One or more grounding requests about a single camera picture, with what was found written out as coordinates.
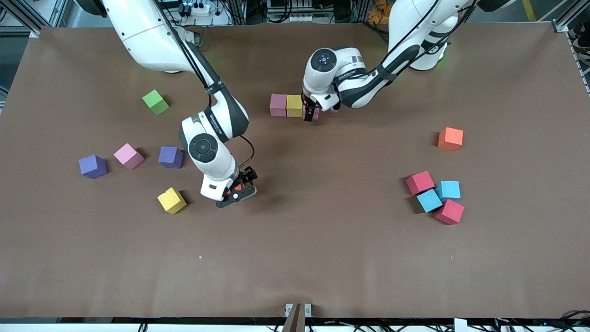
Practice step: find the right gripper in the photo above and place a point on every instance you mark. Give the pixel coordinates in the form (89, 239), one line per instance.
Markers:
(247, 176)

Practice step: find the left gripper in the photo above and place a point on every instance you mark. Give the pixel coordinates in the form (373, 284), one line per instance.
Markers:
(309, 109)

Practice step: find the pink foam block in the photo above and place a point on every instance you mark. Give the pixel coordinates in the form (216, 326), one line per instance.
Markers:
(316, 114)
(126, 154)
(278, 105)

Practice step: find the orange foam block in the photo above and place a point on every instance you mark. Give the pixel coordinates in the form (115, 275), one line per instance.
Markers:
(451, 139)
(238, 187)

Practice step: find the yellow foam block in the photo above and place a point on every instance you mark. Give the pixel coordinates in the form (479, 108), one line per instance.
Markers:
(295, 106)
(171, 201)

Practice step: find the light blue foam block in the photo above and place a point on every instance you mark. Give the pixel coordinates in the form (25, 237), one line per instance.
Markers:
(449, 189)

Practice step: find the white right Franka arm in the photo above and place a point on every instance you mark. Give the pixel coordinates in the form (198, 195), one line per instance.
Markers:
(147, 37)

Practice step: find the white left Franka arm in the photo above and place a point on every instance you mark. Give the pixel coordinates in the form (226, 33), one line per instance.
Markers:
(415, 18)

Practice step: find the purple foam block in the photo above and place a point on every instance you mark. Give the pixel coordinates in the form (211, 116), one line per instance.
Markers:
(170, 157)
(92, 166)

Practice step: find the green foam block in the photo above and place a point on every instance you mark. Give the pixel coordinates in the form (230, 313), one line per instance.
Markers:
(155, 102)

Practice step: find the red foam block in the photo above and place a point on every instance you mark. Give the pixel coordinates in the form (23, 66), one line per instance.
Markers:
(450, 212)
(420, 182)

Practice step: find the white power strip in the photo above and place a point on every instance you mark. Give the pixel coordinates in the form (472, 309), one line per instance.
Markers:
(203, 9)

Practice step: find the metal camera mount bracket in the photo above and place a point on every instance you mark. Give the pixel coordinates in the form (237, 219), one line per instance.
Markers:
(297, 318)

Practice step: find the aluminium frame profile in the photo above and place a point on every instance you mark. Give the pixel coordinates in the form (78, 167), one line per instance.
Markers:
(560, 25)
(33, 31)

